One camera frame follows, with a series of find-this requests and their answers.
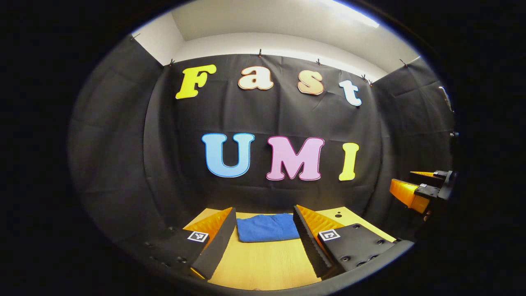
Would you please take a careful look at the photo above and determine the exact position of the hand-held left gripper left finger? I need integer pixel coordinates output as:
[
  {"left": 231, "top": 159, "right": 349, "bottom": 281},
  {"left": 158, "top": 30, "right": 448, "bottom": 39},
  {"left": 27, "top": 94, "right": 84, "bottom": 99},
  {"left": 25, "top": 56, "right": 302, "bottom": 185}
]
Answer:
[{"left": 144, "top": 207, "right": 238, "bottom": 281}]

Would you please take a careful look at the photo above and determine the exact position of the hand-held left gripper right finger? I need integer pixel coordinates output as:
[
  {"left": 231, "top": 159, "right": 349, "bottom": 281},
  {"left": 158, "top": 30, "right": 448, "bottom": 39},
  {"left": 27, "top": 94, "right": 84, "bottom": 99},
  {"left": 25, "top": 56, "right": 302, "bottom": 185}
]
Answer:
[{"left": 293, "top": 205, "right": 397, "bottom": 279}]

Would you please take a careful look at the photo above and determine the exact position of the blue button jacket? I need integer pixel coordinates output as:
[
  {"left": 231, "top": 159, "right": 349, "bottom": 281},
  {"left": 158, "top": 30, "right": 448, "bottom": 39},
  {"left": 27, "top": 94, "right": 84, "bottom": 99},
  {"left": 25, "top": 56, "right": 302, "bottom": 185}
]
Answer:
[{"left": 236, "top": 213, "right": 300, "bottom": 243}]

